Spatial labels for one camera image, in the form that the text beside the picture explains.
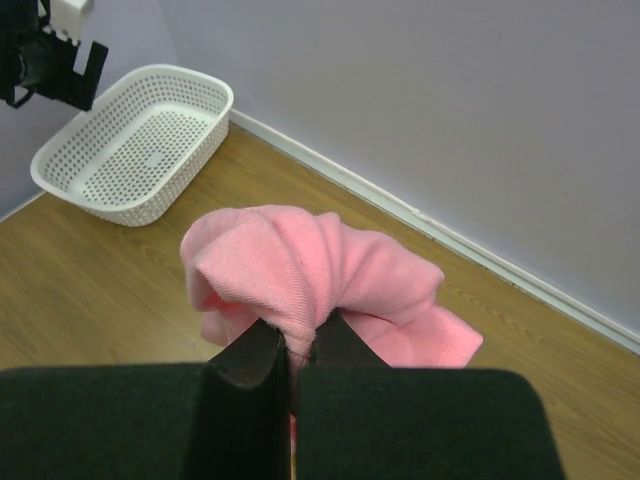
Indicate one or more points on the white perforated plastic basket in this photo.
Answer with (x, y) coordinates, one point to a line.
(130, 157)

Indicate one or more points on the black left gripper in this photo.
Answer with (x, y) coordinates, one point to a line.
(36, 60)

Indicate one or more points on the pink t-shirt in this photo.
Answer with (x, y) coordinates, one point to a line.
(291, 268)

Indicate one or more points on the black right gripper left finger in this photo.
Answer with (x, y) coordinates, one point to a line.
(222, 419)

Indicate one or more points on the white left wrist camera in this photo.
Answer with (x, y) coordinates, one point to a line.
(66, 17)

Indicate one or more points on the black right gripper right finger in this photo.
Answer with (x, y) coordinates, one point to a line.
(359, 418)

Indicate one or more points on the white table edge strip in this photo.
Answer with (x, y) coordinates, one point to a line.
(415, 218)

